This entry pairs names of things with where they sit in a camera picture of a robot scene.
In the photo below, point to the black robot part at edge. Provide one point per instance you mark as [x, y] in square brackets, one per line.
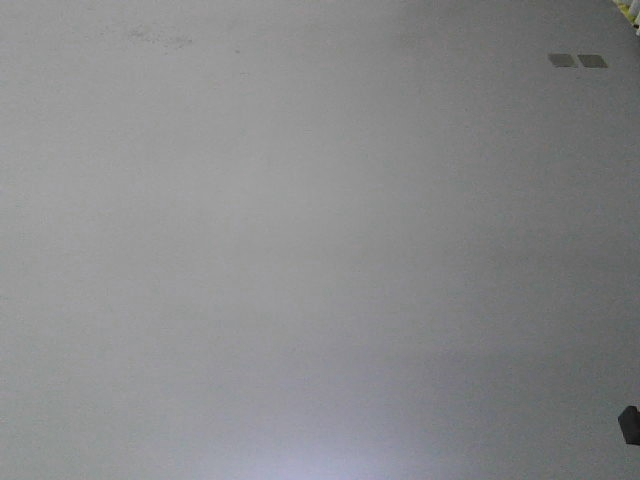
[629, 423]

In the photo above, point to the grey floor tape patch left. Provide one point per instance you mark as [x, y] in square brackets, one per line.
[562, 60]

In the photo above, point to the grey floor tape patch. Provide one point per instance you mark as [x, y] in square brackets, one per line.
[593, 61]
[562, 60]

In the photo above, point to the grey floor tape patch right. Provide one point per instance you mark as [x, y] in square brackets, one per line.
[593, 61]

